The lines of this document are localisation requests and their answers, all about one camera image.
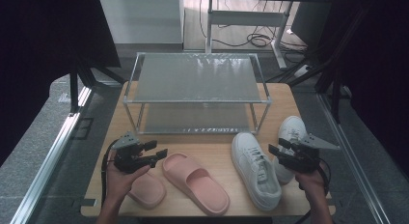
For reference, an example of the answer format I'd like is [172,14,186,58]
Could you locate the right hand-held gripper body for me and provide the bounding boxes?
[281,133,341,174]

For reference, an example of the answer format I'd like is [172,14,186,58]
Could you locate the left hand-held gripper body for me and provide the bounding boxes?
[111,130,152,174]

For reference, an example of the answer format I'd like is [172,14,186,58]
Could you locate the white sneaker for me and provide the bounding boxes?
[231,131,283,212]
[273,115,309,185]

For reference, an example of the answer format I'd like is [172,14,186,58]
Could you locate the pink slipper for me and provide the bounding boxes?
[161,152,231,217]
[127,171,167,210]

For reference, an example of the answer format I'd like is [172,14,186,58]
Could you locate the person's left hand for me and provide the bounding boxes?
[105,154,151,203]

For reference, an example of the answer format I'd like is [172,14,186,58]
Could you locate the person's right hand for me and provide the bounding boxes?
[294,164,327,199]

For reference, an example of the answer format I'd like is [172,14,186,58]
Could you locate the black floor plate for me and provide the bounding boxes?
[71,117,95,141]

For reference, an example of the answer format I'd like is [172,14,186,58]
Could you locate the white power strip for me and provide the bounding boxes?
[293,64,313,79]

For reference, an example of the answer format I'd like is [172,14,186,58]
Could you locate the dark curtain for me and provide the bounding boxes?
[331,0,409,180]
[0,0,122,167]

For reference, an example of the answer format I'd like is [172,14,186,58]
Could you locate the dark grey box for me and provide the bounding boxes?
[290,1,332,48]

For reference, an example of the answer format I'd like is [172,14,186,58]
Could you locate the white cabinet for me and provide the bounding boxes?
[97,0,185,45]

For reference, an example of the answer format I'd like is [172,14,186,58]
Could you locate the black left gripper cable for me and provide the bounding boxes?
[100,139,121,209]

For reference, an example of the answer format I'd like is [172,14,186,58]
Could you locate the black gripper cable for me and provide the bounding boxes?
[294,158,332,224]
[100,139,121,209]

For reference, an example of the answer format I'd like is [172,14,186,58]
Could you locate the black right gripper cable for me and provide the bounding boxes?
[294,158,332,224]

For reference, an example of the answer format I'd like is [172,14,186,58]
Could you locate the aluminium rail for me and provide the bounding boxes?
[9,85,95,224]
[316,93,392,224]

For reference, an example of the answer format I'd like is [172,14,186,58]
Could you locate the black floor cables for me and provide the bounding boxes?
[198,0,308,55]

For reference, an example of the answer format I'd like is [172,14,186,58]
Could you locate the white desk frame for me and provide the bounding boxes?
[204,0,295,70]

